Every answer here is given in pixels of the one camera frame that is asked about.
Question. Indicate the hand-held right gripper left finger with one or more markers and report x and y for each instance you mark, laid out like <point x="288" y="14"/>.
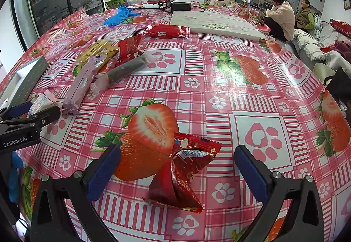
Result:
<point x="104" y="170"/>

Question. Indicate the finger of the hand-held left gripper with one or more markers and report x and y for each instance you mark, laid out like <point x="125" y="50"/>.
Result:
<point x="46" y="116"/>
<point x="17" y="108"/>

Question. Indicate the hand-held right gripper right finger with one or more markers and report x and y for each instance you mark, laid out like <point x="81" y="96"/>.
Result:
<point x="251" y="173"/>

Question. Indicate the white snack packet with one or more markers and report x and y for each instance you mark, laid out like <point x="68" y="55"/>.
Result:
<point x="41" y="102"/>

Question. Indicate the grey storage box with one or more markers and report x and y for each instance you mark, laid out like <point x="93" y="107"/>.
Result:
<point x="27" y="80"/>

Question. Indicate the pink snack packet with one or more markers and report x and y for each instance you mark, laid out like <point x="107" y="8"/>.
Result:
<point x="82" y="85"/>

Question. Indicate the yellow snack packet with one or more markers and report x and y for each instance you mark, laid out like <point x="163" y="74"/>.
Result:
<point x="94" y="52"/>

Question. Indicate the dark roll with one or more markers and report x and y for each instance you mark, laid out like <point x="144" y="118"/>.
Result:
<point x="126" y="69"/>

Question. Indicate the small red snack packet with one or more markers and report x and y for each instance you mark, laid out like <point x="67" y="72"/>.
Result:
<point x="129" y="48"/>

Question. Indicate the long red snack packet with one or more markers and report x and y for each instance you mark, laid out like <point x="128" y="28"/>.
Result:
<point x="167" y="31"/>

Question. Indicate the person's left hand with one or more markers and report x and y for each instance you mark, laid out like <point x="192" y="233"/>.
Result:
<point x="14" y="178"/>

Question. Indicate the strawberry print tablecloth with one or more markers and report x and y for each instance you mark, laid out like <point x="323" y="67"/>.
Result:
<point x="192" y="77"/>

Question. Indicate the blue disposable glove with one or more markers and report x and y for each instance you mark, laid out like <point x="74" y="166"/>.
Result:
<point x="124" y="11"/>
<point x="113" y="21"/>

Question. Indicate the green potted plant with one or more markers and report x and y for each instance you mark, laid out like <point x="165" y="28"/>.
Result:
<point x="118" y="1"/>

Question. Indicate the covered sofa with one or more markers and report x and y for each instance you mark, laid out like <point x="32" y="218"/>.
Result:
<point x="309" y="44"/>

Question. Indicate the white padded mat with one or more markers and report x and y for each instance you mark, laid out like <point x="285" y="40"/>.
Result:
<point x="216" y="25"/>

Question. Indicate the red cushion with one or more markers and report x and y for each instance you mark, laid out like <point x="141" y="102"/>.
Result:
<point x="341" y="26"/>

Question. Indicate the black power box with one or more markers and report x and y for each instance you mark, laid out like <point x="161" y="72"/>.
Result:
<point x="180" y="6"/>

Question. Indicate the cream round container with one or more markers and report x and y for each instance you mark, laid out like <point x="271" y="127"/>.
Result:
<point x="219" y="1"/>

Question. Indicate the dark wall picture frame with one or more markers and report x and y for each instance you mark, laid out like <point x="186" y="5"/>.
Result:
<point x="347" y="3"/>

